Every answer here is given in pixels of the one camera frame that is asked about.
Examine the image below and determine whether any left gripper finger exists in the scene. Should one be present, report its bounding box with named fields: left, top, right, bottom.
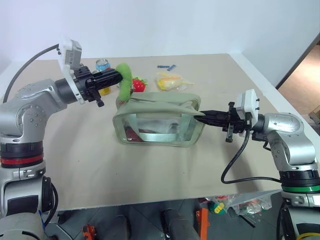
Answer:
left=92, top=68, right=123, bottom=80
left=92, top=76, right=125, bottom=89

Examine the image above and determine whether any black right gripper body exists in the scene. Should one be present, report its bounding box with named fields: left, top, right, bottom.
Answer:
left=220, top=101, right=252, bottom=144

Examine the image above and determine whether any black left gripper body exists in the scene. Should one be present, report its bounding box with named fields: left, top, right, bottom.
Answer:
left=73, top=64, right=106, bottom=109

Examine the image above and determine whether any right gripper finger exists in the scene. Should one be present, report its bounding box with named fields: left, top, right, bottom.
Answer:
left=193, top=115, right=229, bottom=127
left=199, top=109, right=230, bottom=120

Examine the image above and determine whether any green plush keychain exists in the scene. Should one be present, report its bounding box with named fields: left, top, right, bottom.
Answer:
left=114, top=62, right=134, bottom=103

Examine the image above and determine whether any green pouch with clear window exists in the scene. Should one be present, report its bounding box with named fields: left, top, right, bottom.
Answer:
left=112, top=91, right=207, bottom=149

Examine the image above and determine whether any red strawberry plush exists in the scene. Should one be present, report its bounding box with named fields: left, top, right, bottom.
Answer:
left=130, top=77, right=149, bottom=94

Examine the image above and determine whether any glass jar with blue label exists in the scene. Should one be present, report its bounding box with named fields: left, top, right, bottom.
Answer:
left=95, top=58, right=112, bottom=73

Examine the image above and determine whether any yellow item in clear bag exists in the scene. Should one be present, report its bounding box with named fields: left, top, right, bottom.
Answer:
left=155, top=71, right=196, bottom=92

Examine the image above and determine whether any cardboard box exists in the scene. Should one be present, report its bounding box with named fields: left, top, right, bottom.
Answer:
left=308, top=104, right=320, bottom=124

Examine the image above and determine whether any clear plastic bag of toys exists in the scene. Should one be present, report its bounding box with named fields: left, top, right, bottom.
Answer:
left=204, top=191, right=273, bottom=218

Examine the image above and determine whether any green and yellow ball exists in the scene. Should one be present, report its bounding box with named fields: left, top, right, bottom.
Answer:
left=209, top=200, right=226, bottom=215

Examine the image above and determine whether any dark rounded shape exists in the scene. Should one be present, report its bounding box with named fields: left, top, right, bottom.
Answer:
left=161, top=208, right=199, bottom=240

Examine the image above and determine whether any orange and black tool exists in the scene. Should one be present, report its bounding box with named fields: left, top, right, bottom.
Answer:
left=81, top=223, right=98, bottom=240

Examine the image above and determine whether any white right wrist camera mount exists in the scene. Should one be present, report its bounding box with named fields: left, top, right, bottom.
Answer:
left=235, top=88, right=261, bottom=137

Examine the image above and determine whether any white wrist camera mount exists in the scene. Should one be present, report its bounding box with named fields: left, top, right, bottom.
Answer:
left=57, top=36, right=85, bottom=105
left=235, top=88, right=261, bottom=137

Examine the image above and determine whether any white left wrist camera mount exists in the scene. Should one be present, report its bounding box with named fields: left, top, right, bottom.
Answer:
left=57, top=36, right=85, bottom=105

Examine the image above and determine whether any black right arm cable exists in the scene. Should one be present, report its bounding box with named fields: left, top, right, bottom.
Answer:
left=220, top=128, right=282, bottom=186

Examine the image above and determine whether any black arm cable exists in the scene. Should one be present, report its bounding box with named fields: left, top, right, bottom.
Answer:
left=220, top=128, right=282, bottom=186
left=2, top=44, right=61, bottom=104

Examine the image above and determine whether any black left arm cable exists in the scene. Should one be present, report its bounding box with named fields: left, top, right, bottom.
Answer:
left=2, top=44, right=61, bottom=104

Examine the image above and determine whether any orange metal post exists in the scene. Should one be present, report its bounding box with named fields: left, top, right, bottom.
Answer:
left=195, top=199, right=210, bottom=240

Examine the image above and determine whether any yellow cable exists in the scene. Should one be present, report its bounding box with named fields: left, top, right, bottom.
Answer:
left=296, top=231, right=320, bottom=240

